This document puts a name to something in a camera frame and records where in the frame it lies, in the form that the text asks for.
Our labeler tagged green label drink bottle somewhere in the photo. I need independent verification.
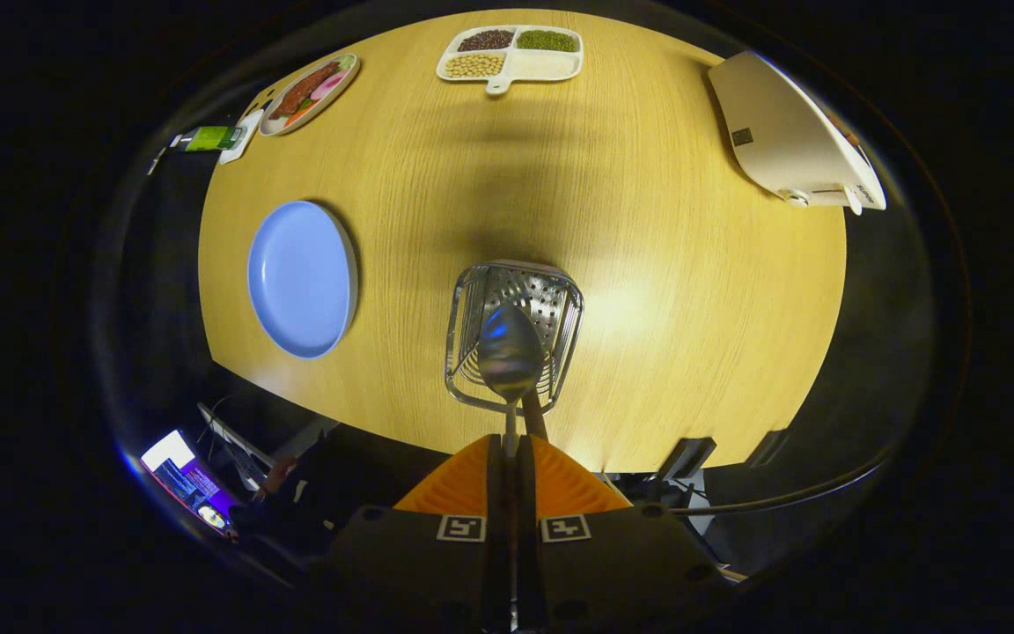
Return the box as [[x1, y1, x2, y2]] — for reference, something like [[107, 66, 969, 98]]
[[170, 125, 246, 153]]

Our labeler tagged white toaster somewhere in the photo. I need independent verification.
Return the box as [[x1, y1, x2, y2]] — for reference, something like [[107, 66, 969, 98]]
[[708, 49, 888, 217]]

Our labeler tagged white square coaster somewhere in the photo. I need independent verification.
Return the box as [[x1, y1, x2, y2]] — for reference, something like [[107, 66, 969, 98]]
[[218, 107, 266, 166]]

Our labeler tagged silver fork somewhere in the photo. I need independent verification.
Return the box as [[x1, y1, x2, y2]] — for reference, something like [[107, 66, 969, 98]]
[[520, 390, 552, 441]]

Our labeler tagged silver spoon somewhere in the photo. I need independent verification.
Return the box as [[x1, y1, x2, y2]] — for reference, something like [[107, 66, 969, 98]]
[[477, 303, 548, 459]]

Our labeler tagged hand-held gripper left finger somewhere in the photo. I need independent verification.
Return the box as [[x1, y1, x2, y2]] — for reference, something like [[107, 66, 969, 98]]
[[320, 433, 513, 631]]

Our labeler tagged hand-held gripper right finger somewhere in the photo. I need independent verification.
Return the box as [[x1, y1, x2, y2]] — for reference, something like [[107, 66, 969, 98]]
[[519, 434, 725, 634]]

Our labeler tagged lit computer monitor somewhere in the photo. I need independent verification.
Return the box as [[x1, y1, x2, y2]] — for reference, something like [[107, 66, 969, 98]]
[[139, 429, 239, 534]]

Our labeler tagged plate of toy food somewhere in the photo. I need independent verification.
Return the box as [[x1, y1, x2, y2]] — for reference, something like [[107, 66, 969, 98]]
[[258, 53, 362, 137]]

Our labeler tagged grey cable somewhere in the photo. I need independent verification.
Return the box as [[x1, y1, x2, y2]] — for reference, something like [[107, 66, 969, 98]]
[[670, 453, 891, 517]]

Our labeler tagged white divided bean dish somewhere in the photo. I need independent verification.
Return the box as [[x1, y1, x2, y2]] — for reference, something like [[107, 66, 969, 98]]
[[436, 25, 584, 96]]

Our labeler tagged grey laptop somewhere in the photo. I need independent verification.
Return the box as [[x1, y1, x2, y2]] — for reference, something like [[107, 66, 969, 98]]
[[197, 402, 279, 490]]

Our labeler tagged metal wire basket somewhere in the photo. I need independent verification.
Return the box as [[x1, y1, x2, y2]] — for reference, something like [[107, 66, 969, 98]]
[[445, 259, 585, 417]]

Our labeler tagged black table bracket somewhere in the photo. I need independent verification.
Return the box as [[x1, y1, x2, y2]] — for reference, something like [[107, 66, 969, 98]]
[[746, 428, 791, 468], [655, 437, 717, 481]]

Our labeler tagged blue round plate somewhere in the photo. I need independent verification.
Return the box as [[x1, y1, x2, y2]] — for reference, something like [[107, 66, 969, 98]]
[[246, 200, 359, 360]]

